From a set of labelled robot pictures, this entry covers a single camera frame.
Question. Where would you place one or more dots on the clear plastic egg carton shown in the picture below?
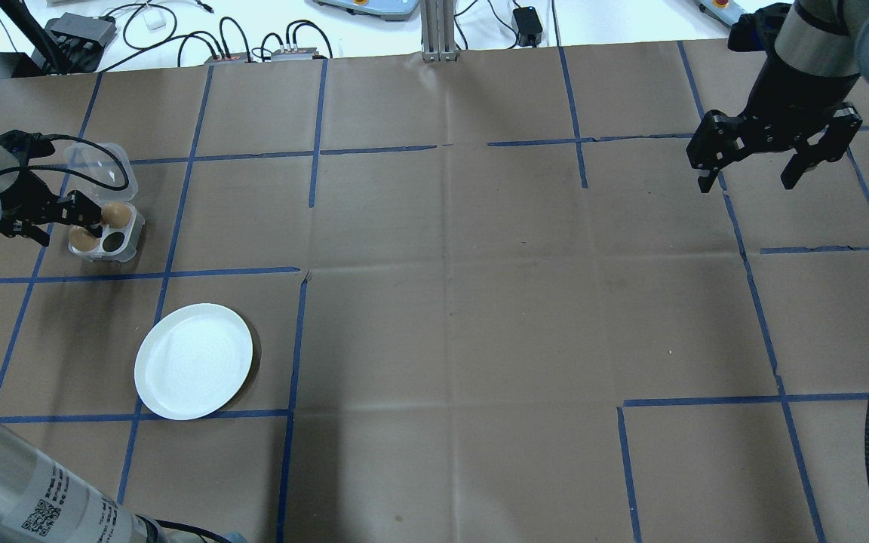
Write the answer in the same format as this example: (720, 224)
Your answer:
(99, 162)

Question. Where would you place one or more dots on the brown egg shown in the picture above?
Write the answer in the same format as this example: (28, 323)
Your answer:
(81, 241)
(116, 215)

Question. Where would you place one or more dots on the robot teach pendant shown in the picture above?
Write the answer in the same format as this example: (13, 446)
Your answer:
(374, 7)
(717, 7)

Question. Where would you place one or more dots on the black power adapter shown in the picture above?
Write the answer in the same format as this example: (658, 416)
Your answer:
(527, 21)

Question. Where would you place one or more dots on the black stand pole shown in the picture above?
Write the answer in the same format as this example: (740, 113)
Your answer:
(23, 26)

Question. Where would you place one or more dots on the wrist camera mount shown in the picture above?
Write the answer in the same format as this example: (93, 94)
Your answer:
(19, 145)
(755, 30)

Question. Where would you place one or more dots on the aluminium profile post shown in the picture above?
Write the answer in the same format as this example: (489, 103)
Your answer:
(438, 30)

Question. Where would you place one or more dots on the small white adapter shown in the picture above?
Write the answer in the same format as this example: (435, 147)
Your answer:
(154, 21)

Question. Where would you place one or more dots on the black electronics box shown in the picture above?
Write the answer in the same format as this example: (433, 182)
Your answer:
(80, 30)

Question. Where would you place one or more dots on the white round plate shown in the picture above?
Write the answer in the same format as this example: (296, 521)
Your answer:
(193, 362)

